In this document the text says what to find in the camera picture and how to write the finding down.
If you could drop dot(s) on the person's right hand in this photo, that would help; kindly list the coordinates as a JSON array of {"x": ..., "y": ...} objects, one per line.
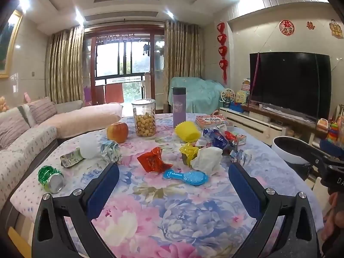
[{"x": 333, "y": 204}]

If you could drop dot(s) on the round red wall sticker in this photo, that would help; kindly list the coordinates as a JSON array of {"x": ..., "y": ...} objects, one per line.
[{"x": 286, "y": 27}]

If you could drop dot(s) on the orange plush toy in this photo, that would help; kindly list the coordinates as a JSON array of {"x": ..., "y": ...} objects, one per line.
[{"x": 2, "y": 104}]

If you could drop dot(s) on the white television stand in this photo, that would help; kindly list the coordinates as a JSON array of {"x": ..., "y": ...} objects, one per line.
[{"x": 258, "y": 129}]

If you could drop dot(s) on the toy ferris wheel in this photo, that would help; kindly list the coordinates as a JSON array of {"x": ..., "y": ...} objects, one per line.
[{"x": 227, "y": 96}]

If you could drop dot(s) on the blue and white wrapper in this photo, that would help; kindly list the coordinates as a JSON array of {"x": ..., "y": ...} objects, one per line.
[{"x": 110, "y": 151}]

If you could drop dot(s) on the red character wall sticker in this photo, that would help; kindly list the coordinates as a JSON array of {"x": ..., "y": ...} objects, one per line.
[{"x": 311, "y": 25}]

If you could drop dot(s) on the gold figure wall sticker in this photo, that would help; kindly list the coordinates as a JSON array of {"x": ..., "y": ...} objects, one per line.
[{"x": 336, "y": 28}]

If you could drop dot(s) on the purple thermos bottle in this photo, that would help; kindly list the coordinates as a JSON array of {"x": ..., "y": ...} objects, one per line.
[{"x": 179, "y": 107}]

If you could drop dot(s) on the red snack bag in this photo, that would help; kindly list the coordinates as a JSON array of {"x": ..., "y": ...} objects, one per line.
[{"x": 231, "y": 137}]

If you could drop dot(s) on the white round trash bin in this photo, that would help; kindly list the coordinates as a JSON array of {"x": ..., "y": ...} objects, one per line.
[{"x": 285, "y": 151}]

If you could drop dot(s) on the white tissue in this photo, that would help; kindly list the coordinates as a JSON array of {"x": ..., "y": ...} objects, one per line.
[{"x": 209, "y": 160}]

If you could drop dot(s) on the crushed green drink can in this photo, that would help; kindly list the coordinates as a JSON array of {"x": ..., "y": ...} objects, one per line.
[{"x": 51, "y": 180}]

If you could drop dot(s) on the sofa with pink covers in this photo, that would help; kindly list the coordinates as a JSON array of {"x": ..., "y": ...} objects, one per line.
[{"x": 32, "y": 139}]

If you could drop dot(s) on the red wrapper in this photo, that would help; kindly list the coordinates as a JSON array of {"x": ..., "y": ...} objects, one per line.
[{"x": 153, "y": 161}]

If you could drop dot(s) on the gold curtain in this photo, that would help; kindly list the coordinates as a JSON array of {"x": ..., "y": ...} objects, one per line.
[
  {"x": 182, "y": 51},
  {"x": 65, "y": 64}
]

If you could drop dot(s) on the yellow wrapper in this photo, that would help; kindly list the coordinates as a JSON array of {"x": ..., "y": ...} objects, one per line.
[{"x": 189, "y": 151}]

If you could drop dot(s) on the blue plastic bag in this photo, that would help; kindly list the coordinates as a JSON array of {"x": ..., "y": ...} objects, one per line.
[{"x": 214, "y": 137}]

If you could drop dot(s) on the clear popcorn jar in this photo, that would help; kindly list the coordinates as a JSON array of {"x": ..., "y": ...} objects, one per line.
[{"x": 144, "y": 121}]

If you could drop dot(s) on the white spiky ball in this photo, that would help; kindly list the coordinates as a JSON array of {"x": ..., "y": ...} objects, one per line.
[{"x": 89, "y": 145}]

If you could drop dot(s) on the gold framed painting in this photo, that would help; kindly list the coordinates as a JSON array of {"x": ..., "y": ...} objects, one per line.
[{"x": 9, "y": 45}]

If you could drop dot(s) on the teal floral cover cloth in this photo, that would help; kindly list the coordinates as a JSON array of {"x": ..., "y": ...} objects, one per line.
[{"x": 196, "y": 94}]

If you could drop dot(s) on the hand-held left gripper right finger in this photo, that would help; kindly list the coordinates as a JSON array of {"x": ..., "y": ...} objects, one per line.
[{"x": 244, "y": 190}]

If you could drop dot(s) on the small toy cash register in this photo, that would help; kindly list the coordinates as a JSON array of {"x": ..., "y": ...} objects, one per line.
[{"x": 322, "y": 125}]

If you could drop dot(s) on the yellow spiky cup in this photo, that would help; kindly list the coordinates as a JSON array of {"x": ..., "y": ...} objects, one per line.
[{"x": 188, "y": 131}]

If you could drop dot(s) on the wooden framed balcony door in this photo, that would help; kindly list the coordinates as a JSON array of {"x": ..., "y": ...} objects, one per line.
[{"x": 92, "y": 59}]

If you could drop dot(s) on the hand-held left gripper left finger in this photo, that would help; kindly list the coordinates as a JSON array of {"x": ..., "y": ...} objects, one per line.
[{"x": 103, "y": 190}]

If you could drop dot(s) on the crumpled green and white carton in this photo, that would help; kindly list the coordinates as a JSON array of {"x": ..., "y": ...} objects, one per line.
[{"x": 70, "y": 158}]

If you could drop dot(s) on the pink plush toy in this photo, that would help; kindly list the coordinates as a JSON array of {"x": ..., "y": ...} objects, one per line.
[{"x": 27, "y": 97}]

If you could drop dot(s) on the silver wrapper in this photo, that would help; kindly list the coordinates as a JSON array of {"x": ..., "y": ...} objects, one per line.
[{"x": 240, "y": 157}]

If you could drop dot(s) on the floral tablecloth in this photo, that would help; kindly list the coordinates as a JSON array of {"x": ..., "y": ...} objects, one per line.
[{"x": 166, "y": 215}]

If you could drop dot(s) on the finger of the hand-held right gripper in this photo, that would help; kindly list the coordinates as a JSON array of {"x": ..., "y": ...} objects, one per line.
[
  {"x": 318, "y": 157},
  {"x": 333, "y": 147}
]

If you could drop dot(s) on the black flat television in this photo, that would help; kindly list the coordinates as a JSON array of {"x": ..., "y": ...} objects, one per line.
[{"x": 290, "y": 83}]

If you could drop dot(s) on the pink toy house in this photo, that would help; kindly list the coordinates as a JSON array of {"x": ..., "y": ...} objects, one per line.
[{"x": 246, "y": 84}]

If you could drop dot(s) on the blue toy base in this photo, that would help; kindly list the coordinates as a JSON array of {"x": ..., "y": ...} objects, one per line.
[{"x": 237, "y": 107}]

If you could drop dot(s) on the green drink carton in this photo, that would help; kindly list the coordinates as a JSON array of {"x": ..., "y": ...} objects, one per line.
[{"x": 241, "y": 139}]

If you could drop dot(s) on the pink striped pillow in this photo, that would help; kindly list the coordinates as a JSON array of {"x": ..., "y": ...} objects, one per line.
[
  {"x": 43, "y": 110},
  {"x": 13, "y": 129}
]

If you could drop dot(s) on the colourful picture book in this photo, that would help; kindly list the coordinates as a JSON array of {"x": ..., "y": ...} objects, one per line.
[{"x": 212, "y": 119}]

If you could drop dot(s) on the colourful toy house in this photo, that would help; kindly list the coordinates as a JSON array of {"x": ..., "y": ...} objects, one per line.
[{"x": 241, "y": 96}]

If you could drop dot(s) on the red heart hanging decoration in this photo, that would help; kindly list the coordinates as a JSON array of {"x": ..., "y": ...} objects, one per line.
[{"x": 222, "y": 39}]

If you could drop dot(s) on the blue plastic spoon-shaped packaging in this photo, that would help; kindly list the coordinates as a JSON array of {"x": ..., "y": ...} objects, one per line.
[{"x": 188, "y": 177}]

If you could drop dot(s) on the pink stick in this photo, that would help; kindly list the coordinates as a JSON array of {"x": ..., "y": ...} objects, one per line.
[{"x": 256, "y": 78}]

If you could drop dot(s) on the red apple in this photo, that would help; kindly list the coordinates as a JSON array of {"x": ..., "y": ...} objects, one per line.
[{"x": 117, "y": 132}]

